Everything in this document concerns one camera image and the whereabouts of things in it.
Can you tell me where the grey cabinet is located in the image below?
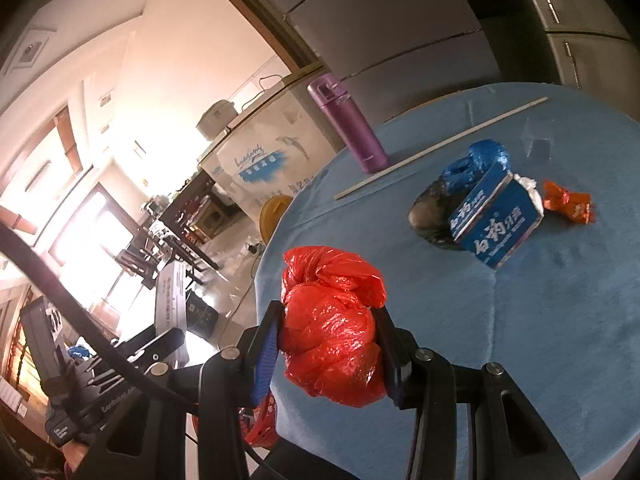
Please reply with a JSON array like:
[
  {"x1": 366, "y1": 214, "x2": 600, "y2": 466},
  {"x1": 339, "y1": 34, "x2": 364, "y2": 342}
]
[{"x1": 225, "y1": 0, "x2": 506, "y2": 126}]

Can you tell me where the yellow round object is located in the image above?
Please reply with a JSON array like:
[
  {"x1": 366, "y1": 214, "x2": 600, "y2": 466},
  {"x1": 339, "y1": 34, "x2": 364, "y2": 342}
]
[{"x1": 259, "y1": 195, "x2": 293, "y2": 248}]

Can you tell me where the blue tablecloth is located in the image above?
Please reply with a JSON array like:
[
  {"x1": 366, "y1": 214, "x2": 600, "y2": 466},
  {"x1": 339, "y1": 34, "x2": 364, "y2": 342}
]
[{"x1": 252, "y1": 81, "x2": 640, "y2": 480}]

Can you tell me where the long white stick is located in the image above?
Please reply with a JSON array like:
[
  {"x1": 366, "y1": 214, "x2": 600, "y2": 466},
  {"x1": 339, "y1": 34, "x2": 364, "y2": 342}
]
[{"x1": 334, "y1": 96, "x2": 549, "y2": 202}]

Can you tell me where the dark square bin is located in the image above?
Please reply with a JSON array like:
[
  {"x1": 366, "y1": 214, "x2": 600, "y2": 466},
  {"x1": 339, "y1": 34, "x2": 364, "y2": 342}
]
[{"x1": 185, "y1": 290, "x2": 220, "y2": 337}]

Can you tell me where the white cardboard box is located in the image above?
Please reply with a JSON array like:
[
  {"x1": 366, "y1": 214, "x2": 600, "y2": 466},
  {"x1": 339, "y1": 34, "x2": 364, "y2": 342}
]
[{"x1": 154, "y1": 260, "x2": 191, "y2": 366}]

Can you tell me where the grey refrigerator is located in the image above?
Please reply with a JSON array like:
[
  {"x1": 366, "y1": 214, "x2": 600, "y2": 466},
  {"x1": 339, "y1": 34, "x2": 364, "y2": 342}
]
[{"x1": 500, "y1": 0, "x2": 636, "y2": 86}]

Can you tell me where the white chest freezer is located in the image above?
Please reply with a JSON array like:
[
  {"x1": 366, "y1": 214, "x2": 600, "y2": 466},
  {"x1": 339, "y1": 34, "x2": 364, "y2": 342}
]
[{"x1": 197, "y1": 72, "x2": 341, "y2": 221}]

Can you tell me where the purple thermos bottle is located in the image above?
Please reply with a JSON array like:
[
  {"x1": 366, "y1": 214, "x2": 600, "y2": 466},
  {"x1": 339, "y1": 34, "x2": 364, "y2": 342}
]
[{"x1": 306, "y1": 72, "x2": 389, "y2": 173}]

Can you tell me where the clear plastic box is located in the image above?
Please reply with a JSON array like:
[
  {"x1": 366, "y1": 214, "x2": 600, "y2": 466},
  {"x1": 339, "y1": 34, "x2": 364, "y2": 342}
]
[{"x1": 520, "y1": 117, "x2": 556, "y2": 161}]

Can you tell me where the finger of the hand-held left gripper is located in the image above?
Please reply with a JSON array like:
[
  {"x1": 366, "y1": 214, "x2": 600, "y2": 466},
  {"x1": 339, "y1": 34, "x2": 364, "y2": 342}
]
[{"x1": 107, "y1": 327, "x2": 187, "y2": 363}]

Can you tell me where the blue plastic bag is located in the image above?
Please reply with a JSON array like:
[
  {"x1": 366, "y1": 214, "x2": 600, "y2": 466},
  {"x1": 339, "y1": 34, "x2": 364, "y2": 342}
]
[{"x1": 440, "y1": 139, "x2": 512, "y2": 196}]

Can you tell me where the black cable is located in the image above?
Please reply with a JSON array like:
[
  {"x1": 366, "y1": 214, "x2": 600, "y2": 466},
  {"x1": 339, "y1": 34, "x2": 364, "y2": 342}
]
[{"x1": 0, "y1": 222, "x2": 281, "y2": 480}]

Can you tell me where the red plastic bag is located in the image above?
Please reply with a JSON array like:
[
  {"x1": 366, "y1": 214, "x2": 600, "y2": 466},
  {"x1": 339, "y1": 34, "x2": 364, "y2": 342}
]
[{"x1": 280, "y1": 246, "x2": 388, "y2": 408}]

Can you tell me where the blue toothpaste box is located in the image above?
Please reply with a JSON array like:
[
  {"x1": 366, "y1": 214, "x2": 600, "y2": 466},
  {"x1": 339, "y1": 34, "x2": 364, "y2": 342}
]
[{"x1": 447, "y1": 162, "x2": 545, "y2": 272}]

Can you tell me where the white crumpled plastic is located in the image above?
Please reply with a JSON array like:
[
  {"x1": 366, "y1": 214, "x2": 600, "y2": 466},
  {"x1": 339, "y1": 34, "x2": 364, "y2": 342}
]
[{"x1": 512, "y1": 172, "x2": 545, "y2": 213}]

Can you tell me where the dark crumpled lump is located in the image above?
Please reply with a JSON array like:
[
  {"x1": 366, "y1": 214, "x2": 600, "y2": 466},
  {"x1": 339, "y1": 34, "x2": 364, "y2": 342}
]
[{"x1": 407, "y1": 180, "x2": 466, "y2": 250}]

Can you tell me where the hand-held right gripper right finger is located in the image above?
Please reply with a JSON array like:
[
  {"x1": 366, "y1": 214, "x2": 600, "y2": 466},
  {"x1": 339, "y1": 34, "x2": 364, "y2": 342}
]
[{"x1": 372, "y1": 305, "x2": 581, "y2": 480}]

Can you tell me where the dark wooden furniture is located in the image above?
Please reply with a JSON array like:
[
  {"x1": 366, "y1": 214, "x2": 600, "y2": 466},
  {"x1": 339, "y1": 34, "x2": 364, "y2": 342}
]
[{"x1": 115, "y1": 170, "x2": 236, "y2": 283}]

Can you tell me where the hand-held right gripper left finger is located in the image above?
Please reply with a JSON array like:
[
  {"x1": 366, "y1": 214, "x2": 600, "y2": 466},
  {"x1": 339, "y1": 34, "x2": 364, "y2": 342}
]
[{"x1": 70, "y1": 300, "x2": 288, "y2": 480}]

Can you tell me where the orange snack wrapper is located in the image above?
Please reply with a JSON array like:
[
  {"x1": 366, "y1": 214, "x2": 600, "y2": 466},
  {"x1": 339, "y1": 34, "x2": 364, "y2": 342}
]
[{"x1": 542, "y1": 179, "x2": 597, "y2": 226}]

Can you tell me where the white rice cooker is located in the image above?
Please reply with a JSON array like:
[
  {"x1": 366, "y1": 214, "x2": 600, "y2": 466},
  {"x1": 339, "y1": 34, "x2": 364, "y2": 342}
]
[{"x1": 196, "y1": 101, "x2": 236, "y2": 142}]

